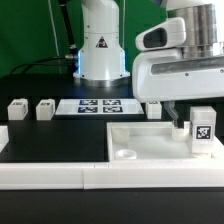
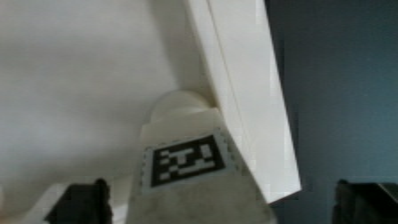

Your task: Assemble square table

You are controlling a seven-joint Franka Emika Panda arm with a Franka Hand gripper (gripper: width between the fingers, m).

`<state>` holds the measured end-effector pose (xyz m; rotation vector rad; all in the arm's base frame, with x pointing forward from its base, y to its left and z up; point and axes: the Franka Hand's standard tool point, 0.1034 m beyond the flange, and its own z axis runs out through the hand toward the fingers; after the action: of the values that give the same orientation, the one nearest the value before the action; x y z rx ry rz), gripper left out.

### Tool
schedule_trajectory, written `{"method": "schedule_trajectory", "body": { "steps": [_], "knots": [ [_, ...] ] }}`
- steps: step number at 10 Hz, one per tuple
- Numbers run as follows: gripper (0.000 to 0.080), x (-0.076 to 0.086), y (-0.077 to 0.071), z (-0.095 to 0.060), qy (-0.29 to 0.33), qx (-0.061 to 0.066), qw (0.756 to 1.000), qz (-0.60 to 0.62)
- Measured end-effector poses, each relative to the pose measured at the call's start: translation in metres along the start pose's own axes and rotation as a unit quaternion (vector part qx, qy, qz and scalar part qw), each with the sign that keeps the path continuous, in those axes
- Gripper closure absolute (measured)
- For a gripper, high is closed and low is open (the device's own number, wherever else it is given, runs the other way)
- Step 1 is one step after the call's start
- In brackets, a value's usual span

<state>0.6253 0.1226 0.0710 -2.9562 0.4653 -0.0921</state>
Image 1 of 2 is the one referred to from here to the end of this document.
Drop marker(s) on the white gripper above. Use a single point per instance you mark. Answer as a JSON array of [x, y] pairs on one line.
[[165, 76]]

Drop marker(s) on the white marker base plate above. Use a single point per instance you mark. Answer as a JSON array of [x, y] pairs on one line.
[[99, 107]]

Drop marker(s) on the white U-shaped obstacle fence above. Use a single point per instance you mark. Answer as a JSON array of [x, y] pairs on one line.
[[113, 174]]

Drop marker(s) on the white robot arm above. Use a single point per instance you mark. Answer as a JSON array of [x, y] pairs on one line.
[[101, 60]]

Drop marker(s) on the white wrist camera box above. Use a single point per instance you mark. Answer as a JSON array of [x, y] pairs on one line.
[[168, 34]]

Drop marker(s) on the white square table top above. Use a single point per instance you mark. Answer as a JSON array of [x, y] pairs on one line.
[[146, 141]]

